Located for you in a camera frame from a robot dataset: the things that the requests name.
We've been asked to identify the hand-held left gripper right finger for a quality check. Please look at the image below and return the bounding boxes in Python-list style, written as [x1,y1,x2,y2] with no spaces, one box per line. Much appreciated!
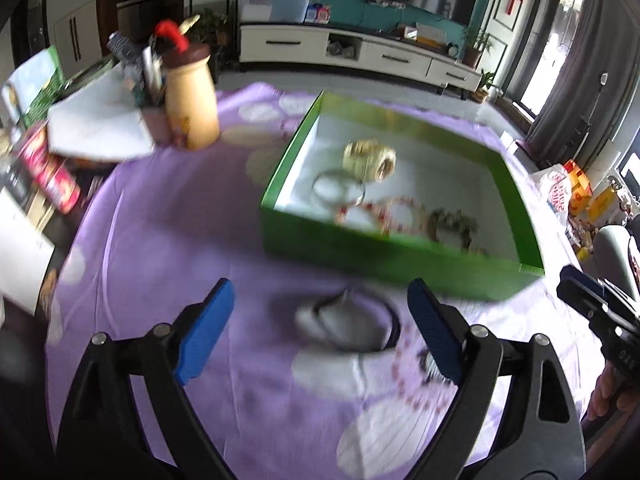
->
[407,277,588,480]

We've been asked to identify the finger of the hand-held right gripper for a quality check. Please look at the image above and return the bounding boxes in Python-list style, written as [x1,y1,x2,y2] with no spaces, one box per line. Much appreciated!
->
[560,265,640,317]
[556,279,632,333]

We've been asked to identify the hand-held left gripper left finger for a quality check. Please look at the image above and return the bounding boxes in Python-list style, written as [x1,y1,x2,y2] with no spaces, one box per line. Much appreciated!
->
[55,277,236,480]

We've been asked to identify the black wristwatch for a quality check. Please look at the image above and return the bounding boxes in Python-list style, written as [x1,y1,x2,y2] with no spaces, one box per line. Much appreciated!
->
[295,285,404,354]

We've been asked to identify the green cardboard box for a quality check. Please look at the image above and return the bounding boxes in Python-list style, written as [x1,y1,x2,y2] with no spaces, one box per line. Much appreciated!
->
[259,89,546,303]

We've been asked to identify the brown wooden bead bracelet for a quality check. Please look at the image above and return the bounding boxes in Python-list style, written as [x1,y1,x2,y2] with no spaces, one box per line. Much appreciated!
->
[427,207,481,251]

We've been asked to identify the red bead bracelet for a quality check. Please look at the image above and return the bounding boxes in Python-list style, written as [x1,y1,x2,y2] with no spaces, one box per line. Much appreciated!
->
[335,199,396,233]

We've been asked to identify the cream wristwatch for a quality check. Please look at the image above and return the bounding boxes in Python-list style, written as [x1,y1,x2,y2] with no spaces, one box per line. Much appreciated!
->
[342,139,398,183]

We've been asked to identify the silver bangle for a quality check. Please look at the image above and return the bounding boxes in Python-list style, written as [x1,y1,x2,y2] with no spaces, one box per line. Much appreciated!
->
[311,169,367,207]

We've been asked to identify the person's right hand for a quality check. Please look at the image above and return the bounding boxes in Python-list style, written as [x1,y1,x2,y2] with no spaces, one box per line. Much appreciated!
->
[585,360,640,422]

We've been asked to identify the grey chair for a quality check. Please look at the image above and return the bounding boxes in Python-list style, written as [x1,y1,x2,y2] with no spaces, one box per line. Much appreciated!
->
[591,224,640,282]

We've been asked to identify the purple floral cloth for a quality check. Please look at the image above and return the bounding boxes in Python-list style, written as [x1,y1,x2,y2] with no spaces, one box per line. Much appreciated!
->
[45,82,601,480]

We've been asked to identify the white organizer box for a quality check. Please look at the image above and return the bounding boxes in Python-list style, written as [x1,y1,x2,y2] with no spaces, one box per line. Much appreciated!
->
[0,187,57,317]

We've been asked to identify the pink can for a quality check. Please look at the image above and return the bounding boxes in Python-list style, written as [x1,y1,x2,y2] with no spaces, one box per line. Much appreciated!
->
[40,160,82,215]
[19,125,63,186]

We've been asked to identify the grey curtain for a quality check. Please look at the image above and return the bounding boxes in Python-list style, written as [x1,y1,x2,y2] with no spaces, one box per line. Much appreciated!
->
[524,0,622,162]

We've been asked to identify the yellow bear bottle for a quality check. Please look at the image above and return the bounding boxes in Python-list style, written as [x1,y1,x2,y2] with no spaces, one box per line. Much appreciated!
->
[152,19,221,151]

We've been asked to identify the small potted plant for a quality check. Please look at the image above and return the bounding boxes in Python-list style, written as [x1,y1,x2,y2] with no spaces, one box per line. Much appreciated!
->
[476,70,502,104]

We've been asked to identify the white paper sheets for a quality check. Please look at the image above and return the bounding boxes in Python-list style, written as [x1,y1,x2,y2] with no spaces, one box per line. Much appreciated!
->
[46,67,157,162]

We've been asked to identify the pen holder with pens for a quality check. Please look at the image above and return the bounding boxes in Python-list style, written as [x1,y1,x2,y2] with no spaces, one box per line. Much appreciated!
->
[107,30,175,143]

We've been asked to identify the large potted plant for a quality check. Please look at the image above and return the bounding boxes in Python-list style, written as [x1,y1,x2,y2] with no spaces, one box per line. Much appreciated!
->
[461,26,495,69]

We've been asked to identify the green and white carton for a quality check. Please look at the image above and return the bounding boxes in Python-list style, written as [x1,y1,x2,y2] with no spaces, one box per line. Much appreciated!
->
[2,45,66,129]

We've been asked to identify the white tv cabinet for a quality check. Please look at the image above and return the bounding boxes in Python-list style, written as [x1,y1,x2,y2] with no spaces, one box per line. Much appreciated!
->
[237,24,484,95]

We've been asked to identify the clear plastic storage box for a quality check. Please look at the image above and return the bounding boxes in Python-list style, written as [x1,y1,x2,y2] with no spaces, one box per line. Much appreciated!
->
[237,0,314,25]

